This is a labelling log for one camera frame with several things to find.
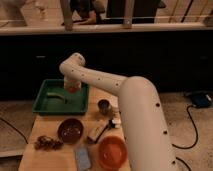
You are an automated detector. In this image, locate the yellow banana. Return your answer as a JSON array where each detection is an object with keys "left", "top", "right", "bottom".
[{"left": 47, "top": 92, "right": 67, "bottom": 103}]

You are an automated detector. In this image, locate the metal can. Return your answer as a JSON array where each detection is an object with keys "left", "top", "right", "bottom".
[{"left": 98, "top": 99, "right": 110, "bottom": 115}]

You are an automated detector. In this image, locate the green plastic tray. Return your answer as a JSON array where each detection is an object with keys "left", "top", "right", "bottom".
[{"left": 32, "top": 79, "right": 89, "bottom": 116}]

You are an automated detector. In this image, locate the black cable right floor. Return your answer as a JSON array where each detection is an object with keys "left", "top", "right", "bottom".
[{"left": 171, "top": 104, "right": 200, "bottom": 171}]

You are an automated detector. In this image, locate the wooden railing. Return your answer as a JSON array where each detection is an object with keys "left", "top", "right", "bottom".
[{"left": 0, "top": 0, "right": 213, "bottom": 35}]

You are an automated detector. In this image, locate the beige rectangular box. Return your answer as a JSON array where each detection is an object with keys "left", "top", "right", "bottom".
[{"left": 87, "top": 120, "right": 108, "bottom": 143}]

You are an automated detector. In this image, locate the black cable floor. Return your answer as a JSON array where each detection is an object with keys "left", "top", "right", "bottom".
[
  {"left": 171, "top": 104, "right": 200, "bottom": 171},
  {"left": 0, "top": 117, "right": 30, "bottom": 145}
]

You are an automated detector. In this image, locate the dark maroon bowl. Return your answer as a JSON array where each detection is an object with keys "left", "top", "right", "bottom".
[{"left": 57, "top": 118, "right": 84, "bottom": 144}]

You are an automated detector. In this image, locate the blue sponge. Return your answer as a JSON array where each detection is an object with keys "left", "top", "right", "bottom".
[{"left": 74, "top": 147, "right": 92, "bottom": 171}]

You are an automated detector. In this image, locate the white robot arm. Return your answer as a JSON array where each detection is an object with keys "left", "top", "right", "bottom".
[{"left": 59, "top": 53, "right": 178, "bottom": 171}]

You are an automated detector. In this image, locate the red apple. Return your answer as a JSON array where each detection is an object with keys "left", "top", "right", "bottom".
[{"left": 68, "top": 87, "right": 77, "bottom": 93}]

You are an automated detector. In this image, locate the blue power adapter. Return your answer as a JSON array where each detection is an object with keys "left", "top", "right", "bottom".
[{"left": 191, "top": 93, "right": 212, "bottom": 108}]

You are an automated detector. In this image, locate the bunch of dried grapes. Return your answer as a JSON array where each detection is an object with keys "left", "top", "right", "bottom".
[{"left": 34, "top": 135, "right": 63, "bottom": 151}]

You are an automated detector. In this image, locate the black cable left floor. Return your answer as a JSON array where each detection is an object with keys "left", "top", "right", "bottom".
[{"left": 0, "top": 117, "right": 30, "bottom": 145}]

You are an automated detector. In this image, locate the orange bowl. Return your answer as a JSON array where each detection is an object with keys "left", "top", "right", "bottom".
[{"left": 97, "top": 136, "right": 127, "bottom": 171}]

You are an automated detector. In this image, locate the white cup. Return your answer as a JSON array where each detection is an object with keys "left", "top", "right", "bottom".
[{"left": 109, "top": 96, "right": 119, "bottom": 115}]

